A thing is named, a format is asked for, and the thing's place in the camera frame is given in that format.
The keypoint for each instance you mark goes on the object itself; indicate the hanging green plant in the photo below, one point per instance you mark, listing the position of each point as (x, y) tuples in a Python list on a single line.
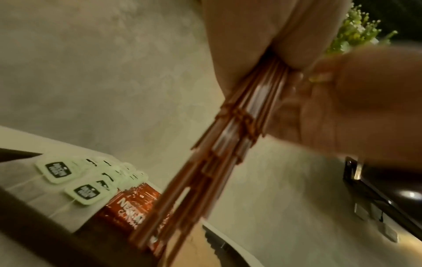
[(356, 34)]

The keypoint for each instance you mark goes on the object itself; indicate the person's right hand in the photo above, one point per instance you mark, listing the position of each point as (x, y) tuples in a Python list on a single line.
[(362, 104)]

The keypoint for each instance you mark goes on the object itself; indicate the person's left hand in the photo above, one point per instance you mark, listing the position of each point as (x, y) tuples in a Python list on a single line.
[(247, 31)]

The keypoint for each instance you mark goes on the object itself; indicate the neat rows of tea bags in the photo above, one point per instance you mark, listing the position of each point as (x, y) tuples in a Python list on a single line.
[(59, 203)]

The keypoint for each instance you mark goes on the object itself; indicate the black box appliance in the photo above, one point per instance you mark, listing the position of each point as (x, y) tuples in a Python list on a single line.
[(382, 187)]

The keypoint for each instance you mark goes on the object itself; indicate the brown plastic tray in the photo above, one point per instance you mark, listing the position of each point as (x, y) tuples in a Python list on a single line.
[(49, 234)]

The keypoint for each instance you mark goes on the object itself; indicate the row of red Nescafe sachets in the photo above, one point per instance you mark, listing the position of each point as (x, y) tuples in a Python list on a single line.
[(128, 208)]

